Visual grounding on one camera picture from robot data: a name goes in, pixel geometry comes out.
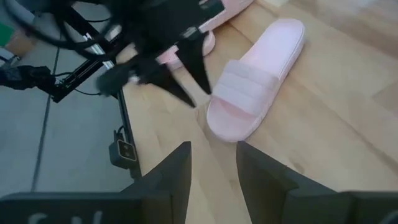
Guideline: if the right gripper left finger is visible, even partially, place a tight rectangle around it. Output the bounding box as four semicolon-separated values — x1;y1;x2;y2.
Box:
120;141;193;224

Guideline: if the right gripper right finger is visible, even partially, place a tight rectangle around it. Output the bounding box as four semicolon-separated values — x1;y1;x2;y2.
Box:
236;141;341;224

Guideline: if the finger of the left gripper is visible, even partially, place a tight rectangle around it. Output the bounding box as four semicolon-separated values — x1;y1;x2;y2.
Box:
176;32;213;95
137;61;197;109

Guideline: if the pink rubber slide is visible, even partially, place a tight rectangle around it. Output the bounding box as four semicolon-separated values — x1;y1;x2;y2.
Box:
206;17;307;143
198;0;255;34
155;30;216;71

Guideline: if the brown cardboard box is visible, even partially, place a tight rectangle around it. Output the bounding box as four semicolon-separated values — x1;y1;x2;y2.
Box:
4;29;37;57

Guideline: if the green object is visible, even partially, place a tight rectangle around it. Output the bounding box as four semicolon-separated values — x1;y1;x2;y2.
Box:
0;22;16;47

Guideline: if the black table-level camera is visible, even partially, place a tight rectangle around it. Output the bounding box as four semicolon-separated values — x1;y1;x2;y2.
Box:
108;130;138;170

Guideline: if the black metal table frame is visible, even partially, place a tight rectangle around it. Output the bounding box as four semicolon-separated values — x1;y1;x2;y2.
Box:
49;18;144;181

